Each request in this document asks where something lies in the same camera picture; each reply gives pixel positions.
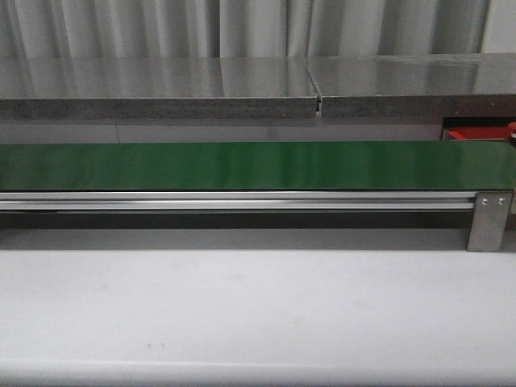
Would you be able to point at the red mushroom push button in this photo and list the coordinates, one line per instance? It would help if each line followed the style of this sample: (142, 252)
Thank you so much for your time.
(512, 136)

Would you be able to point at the red plastic tray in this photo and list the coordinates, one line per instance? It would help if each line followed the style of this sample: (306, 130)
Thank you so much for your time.
(474, 133)

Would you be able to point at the green conveyor belt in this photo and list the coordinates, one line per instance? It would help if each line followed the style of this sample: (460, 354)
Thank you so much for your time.
(362, 165)

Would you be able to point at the right grey stone slab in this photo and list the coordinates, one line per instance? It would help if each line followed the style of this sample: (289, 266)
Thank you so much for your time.
(434, 86)

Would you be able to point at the grey stone slab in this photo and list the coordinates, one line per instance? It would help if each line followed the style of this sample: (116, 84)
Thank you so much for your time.
(156, 89)
(434, 86)

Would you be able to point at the left grey stone slab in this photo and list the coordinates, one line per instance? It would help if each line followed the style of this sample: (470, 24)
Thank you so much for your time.
(156, 89)

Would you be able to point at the grey pleated curtain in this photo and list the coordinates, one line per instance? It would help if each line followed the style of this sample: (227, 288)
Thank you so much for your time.
(31, 29)

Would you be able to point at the steel conveyor support bracket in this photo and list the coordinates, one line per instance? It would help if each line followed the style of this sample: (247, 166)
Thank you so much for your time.
(489, 219)

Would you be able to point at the aluminium conveyor side rail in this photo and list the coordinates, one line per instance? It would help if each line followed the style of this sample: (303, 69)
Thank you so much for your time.
(238, 200)

